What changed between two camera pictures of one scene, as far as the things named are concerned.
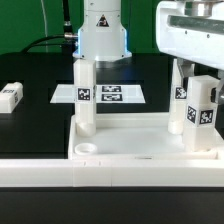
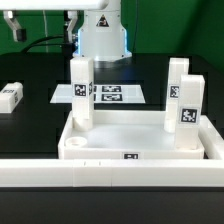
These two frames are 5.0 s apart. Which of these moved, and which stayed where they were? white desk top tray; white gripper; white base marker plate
Moved: white desk top tray; white gripper
Stayed: white base marker plate
